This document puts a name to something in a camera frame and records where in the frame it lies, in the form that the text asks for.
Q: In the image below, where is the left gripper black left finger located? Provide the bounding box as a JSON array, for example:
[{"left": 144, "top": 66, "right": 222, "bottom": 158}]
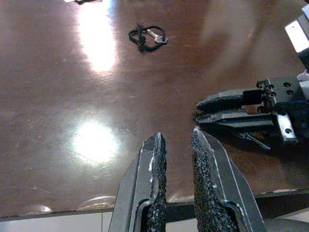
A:
[{"left": 108, "top": 132, "right": 168, "bottom": 232}]

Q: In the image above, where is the silver key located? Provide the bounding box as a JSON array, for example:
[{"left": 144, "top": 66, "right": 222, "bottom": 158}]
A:
[{"left": 128, "top": 23, "right": 169, "bottom": 53}]

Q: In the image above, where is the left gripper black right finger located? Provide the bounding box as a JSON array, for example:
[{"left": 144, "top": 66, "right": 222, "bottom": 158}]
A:
[{"left": 190, "top": 127, "right": 267, "bottom": 232}]

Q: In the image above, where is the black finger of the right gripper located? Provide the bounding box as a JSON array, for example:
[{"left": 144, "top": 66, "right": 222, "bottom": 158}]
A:
[
  {"left": 195, "top": 108, "right": 276, "bottom": 130},
  {"left": 197, "top": 88, "right": 264, "bottom": 114}
]

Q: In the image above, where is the dark brown wooden table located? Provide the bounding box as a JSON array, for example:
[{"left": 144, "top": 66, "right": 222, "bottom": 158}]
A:
[{"left": 0, "top": 0, "right": 309, "bottom": 219}]

